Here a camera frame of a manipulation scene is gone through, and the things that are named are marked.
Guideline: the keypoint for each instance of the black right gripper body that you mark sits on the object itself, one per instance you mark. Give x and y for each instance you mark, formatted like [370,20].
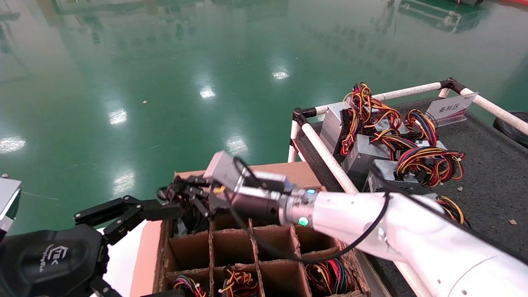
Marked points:
[255,206]

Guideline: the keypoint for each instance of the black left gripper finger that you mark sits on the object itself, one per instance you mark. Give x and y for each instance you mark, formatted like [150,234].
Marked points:
[103,288]
[128,212]

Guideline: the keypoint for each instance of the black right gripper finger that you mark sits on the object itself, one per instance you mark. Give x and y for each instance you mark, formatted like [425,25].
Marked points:
[214,206]
[185,187]

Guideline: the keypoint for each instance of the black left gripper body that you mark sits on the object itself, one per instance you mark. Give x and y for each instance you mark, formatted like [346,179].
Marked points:
[45,260]

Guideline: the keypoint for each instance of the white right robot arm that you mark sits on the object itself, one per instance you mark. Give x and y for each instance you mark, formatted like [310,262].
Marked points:
[412,239]

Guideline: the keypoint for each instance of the brown cardboard divider box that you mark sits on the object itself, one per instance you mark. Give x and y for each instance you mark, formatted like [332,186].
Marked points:
[189,251]

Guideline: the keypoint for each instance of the clear acrylic sign holder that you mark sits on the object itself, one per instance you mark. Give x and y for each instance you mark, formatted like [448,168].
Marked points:
[451,108]

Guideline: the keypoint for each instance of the grey tape roll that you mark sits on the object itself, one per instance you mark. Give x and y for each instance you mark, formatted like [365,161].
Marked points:
[510,133]

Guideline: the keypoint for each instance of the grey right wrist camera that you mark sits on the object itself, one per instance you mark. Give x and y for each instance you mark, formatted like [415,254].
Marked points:
[222,169]

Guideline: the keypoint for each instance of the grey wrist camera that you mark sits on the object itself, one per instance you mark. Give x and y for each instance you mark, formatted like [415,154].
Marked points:
[222,169]
[8,198]

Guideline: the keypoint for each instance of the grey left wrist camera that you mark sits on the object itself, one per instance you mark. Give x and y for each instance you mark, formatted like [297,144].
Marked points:
[8,198]

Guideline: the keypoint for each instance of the white pipe frame cart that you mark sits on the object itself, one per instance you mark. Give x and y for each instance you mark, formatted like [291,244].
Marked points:
[330,161]

